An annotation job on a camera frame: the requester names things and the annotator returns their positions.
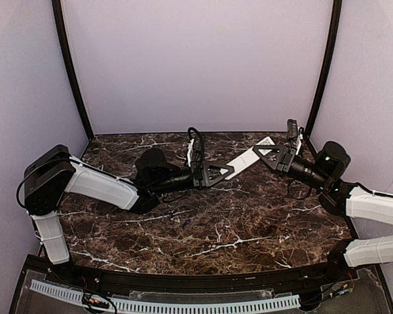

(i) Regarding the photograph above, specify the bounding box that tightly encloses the white remote control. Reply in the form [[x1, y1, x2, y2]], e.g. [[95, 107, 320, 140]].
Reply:
[[225, 137, 275, 181]]

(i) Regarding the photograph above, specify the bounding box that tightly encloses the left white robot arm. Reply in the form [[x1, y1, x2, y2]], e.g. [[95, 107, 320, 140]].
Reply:
[[16, 145, 234, 265]]

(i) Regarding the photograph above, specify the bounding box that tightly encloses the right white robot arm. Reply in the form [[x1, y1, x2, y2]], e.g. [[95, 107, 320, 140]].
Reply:
[[253, 141, 393, 269]]

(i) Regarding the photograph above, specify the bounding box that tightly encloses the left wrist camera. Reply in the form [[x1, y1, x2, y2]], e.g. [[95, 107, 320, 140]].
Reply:
[[185, 135, 205, 169]]

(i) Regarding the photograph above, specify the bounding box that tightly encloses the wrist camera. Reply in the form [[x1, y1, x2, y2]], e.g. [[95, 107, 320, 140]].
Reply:
[[185, 135, 205, 169], [287, 119, 304, 156]]

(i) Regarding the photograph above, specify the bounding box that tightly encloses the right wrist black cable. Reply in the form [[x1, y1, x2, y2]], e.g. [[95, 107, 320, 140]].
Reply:
[[287, 181, 312, 200]]

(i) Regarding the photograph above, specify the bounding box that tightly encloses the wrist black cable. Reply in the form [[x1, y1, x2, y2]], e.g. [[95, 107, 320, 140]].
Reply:
[[287, 181, 312, 200], [162, 126, 207, 202]]

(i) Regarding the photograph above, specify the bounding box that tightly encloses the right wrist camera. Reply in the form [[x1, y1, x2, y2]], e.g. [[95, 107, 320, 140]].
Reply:
[[287, 119, 304, 156]]

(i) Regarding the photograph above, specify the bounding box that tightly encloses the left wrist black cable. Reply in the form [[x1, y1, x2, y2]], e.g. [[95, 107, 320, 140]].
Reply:
[[162, 126, 207, 202]]

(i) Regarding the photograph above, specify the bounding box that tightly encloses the black front table rail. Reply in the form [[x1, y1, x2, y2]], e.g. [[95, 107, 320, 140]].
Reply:
[[44, 263, 349, 294]]

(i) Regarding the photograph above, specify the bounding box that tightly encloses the white slotted cable duct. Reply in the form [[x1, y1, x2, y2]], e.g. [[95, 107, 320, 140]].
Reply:
[[29, 279, 300, 313]]

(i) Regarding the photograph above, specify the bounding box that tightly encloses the right black frame post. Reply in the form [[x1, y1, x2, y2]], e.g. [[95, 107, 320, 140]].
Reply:
[[305, 0, 343, 138]]

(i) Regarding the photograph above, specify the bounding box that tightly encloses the black frame post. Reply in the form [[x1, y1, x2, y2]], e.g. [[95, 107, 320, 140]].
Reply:
[[51, 0, 94, 141], [305, 0, 343, 138]]

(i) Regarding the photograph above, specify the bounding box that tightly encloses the left black frame post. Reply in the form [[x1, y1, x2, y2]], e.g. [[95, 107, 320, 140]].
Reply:
[[51, 0, 94, 141]]

